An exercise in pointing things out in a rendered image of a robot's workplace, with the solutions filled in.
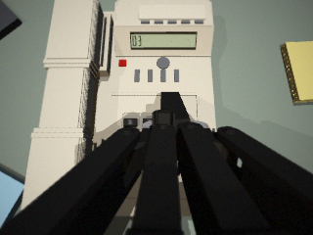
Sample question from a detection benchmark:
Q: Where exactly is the light blue sticky note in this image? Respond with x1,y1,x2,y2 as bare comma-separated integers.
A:
0,167,24,228

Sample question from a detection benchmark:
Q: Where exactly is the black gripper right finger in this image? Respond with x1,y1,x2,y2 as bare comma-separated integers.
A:
170,92,313,235

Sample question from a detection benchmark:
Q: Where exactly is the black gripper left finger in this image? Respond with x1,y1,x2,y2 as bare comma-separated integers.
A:
0,92,184,235

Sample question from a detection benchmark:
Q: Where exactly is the yellow sticky note pad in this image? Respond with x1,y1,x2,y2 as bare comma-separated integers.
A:
281,41,313,103

